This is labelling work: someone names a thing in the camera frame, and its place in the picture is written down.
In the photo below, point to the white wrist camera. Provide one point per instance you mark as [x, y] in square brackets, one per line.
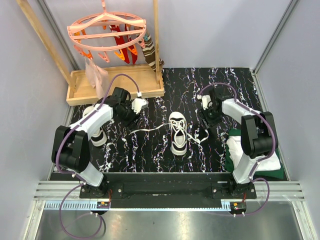
[139, 104]
[205, 100]

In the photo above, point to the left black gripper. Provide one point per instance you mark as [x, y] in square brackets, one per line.
[129, 124]

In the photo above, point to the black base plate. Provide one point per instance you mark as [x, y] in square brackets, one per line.
[166, 195]

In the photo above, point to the white shoelace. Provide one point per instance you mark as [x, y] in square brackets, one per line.
[150, 130]

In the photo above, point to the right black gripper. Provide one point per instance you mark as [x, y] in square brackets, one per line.
[203, 113]

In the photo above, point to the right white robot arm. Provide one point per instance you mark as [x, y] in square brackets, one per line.
[258, 132]

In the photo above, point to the red sock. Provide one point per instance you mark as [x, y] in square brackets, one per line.
[132, 48]
[120, 53]

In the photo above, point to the green folded cloth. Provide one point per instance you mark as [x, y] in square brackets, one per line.
[271, 167]

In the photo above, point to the translucent plastic bag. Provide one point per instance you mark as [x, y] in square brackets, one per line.
[97, 77]

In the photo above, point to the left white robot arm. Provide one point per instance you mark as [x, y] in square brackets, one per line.
[71, 149]

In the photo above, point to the pink round clip hanger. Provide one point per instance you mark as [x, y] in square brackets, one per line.
[92, 34]

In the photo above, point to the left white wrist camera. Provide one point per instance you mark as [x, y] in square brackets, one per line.
[139, 104]

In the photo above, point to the black marble mat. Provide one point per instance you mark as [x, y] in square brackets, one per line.
[143, 152]

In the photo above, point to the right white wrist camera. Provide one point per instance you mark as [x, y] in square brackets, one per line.
[205, 100]

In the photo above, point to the white sneaker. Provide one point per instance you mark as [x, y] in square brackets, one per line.
[178, 141]
[99, 137]

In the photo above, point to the brown striped sock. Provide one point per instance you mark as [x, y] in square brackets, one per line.
[149, 51]

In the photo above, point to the wooden tray rack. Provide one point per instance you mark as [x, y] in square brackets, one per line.
[138, 79]

